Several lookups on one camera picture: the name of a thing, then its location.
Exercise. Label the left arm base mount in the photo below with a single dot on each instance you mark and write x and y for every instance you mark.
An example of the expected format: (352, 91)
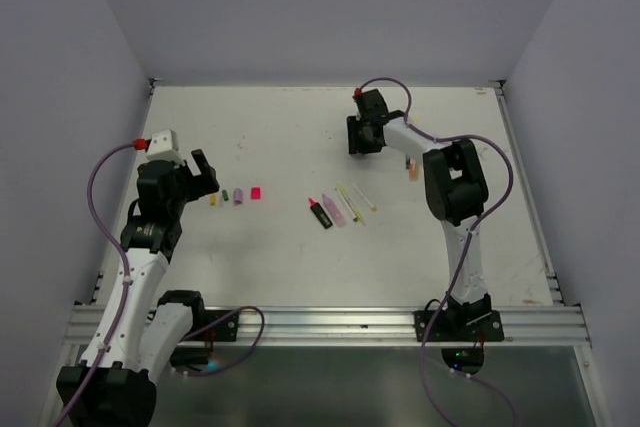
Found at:
(210, 332)

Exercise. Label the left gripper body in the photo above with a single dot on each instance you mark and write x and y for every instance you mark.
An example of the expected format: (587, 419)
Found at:
(189, 188)

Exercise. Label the black pink highlighter body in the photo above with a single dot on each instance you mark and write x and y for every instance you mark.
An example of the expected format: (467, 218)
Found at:
(320, 214)

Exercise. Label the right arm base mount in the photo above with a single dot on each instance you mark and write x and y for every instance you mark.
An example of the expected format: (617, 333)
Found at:
(473, 323)

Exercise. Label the lilac highlighter body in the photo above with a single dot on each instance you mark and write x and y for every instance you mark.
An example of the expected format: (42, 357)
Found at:
(334, 212)

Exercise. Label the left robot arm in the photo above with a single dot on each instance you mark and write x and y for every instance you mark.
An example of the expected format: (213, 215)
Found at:
(115, 382)

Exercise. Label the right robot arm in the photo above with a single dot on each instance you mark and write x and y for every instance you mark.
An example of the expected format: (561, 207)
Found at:
(456, 193)

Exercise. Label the yellow clear pen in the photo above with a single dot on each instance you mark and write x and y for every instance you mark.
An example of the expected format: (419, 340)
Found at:
(351, 204)

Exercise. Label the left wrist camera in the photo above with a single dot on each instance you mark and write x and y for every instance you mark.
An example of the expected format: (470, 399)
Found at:
(163, 146)

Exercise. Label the orange clear pen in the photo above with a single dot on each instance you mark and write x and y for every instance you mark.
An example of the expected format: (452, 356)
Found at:
(414, 170)

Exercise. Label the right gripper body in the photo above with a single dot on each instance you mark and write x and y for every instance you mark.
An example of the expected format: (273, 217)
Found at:
(364, 143)

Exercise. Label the lilac highlighter cap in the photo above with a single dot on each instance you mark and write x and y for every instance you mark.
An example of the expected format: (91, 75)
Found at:
(237, 196)

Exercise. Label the white green marker body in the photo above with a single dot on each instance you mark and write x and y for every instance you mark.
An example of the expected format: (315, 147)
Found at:
(345, 203)

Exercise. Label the aluminium front rail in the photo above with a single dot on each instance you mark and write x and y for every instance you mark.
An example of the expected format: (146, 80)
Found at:
(542, 326)

